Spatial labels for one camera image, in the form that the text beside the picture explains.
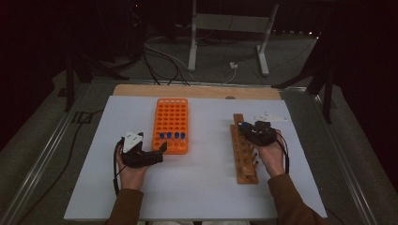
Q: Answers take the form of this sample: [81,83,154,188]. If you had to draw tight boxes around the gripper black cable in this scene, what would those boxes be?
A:
[112,137,126,198]
[270,127,290,175]

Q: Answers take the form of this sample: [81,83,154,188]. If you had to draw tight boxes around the wooden test tube rack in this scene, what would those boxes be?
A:
[229,112,260,186]

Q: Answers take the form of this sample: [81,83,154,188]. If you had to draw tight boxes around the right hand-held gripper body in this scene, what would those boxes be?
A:
[245,112,289,147]

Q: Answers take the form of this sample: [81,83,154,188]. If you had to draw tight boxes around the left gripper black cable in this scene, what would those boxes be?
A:
[112,137,126,198]

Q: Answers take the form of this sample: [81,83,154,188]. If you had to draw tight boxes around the person's right hand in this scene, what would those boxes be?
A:
[250,137,288,179]

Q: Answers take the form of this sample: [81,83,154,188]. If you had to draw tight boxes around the person's light trousers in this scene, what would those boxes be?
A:
[137,219,252,225]

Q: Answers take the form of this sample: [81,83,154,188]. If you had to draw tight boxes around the long black floor cable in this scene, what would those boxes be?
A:
[17,108,106,225]

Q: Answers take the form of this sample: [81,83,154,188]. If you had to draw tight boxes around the person's left hand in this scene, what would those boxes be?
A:
[116,153,151,191]

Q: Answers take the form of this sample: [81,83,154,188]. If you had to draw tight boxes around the white metal stand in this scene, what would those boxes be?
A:
[187,0,280,77]

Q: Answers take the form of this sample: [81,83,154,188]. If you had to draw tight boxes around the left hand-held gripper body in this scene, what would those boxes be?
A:
[120,130,165,169]

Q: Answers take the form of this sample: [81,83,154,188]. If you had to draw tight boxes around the orange plastic tube rack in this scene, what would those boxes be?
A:
[151,97,190,156]

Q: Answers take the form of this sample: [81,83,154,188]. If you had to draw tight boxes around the black tripod stand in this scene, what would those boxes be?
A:
[64,46,130,113]
[271,31,335,125]

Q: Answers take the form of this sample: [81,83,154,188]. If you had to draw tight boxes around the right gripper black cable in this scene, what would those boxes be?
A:
[270,127,290,175]

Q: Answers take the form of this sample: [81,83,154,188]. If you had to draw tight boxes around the metal floor rail frame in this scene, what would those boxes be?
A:
[0,79,381,225]

